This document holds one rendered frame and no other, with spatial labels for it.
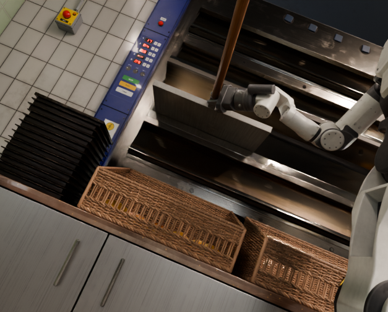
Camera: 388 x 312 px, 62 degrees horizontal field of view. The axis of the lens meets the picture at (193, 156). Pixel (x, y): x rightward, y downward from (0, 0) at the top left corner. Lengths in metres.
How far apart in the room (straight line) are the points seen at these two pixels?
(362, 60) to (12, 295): 2.00
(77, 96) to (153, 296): 1.13
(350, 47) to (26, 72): 1.81
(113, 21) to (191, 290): 1.50
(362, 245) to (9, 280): 0.94
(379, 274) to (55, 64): 1.70
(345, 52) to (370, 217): 1.42
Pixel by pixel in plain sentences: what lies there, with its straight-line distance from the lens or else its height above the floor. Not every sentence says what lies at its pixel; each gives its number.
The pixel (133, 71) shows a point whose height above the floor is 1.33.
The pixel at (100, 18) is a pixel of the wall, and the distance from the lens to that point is 2.04.
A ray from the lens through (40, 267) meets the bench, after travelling 1.09.
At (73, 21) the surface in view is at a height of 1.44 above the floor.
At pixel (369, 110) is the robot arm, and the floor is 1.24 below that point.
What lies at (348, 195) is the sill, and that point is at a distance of 1.83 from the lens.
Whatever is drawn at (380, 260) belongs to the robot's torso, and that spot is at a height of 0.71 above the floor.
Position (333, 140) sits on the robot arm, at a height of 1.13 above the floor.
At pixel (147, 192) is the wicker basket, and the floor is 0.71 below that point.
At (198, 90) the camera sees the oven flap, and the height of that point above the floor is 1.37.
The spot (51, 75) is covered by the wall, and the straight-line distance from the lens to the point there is 1.90.
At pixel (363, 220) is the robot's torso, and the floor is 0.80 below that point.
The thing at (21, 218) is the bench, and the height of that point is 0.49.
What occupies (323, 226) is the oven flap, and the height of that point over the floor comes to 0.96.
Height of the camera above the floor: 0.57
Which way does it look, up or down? 17 degrees up
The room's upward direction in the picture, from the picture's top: 23 degrees clockwise
